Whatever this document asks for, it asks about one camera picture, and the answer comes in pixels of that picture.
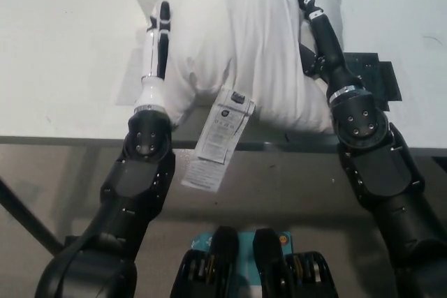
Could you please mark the black slanted table leg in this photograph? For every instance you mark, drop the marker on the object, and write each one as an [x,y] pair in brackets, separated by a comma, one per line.
[24,207]

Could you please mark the black perforated floor plate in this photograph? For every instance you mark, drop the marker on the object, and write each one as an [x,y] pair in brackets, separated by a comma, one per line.
[71,240]

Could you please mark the black perforated plate with steps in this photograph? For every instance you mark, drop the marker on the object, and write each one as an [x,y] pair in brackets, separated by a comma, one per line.
[384,81]

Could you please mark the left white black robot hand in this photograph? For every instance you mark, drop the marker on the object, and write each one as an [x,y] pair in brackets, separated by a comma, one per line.
[153,67]

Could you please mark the white pillow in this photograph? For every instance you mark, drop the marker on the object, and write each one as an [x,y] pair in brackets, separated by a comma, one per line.
[244,43]

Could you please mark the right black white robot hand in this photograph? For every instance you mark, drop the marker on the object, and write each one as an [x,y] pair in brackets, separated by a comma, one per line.
[328,46]

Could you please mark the small black thread scrap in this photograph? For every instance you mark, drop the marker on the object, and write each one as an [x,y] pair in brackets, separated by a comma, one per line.
[287,136]

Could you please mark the white printed pillow care tag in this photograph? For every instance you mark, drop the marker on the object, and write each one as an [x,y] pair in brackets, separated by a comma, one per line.
[218,141]

